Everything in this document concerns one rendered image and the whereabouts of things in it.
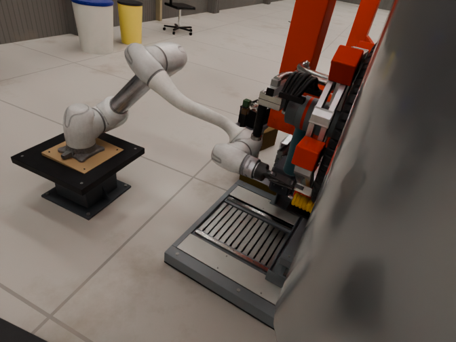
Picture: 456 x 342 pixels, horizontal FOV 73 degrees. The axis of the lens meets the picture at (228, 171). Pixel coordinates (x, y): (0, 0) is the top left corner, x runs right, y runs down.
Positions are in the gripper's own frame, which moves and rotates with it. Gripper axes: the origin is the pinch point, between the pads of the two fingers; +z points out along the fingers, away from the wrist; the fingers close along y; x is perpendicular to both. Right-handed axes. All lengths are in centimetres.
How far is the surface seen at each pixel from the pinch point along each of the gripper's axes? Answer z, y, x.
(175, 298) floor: -35, -23, -68
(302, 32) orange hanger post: -35, -15, 76
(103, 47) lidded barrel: -341, -181, 105
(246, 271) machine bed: -12, -37, -42
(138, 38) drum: -351, -235, 159
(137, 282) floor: -55, -20, -70
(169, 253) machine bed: -49, -27, -52
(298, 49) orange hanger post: -34, -20, 70
